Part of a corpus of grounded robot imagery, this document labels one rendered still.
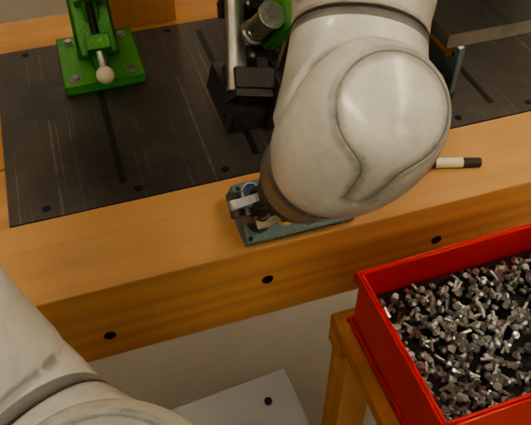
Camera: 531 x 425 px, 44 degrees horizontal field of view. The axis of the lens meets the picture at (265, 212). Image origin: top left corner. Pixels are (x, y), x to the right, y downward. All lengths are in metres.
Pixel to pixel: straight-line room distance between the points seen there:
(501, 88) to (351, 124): 0.79
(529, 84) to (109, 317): 0.76
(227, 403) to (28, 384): 0.27
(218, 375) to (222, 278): 0.93
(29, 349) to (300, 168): 0.22
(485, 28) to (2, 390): 0.64
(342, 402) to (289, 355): 0.79
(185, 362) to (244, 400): 1.10
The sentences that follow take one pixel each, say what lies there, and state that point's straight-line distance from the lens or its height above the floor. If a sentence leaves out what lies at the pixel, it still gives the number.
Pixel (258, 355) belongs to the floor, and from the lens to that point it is 1.80.
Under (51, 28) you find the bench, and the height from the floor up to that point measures 0.88.
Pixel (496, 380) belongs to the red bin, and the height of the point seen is 0.88.
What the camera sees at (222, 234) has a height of 0.90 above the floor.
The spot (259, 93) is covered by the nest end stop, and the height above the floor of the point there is 0.97.
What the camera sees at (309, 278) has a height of 0.81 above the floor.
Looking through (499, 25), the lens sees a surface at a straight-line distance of 0.85.
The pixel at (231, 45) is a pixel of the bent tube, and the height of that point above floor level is 1.01.
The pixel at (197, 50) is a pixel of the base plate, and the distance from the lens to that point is 1.19.
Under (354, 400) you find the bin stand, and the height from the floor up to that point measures 0.63.
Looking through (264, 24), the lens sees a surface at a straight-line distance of 0.91.
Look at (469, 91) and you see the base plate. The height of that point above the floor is 0.90.
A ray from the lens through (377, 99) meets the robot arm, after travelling 0.39.
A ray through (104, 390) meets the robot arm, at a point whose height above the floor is 1.13.
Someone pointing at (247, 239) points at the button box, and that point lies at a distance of 0.83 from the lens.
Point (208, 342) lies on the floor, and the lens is 1.83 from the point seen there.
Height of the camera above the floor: 1.55
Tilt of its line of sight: 47 degrees down
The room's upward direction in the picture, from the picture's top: straight up
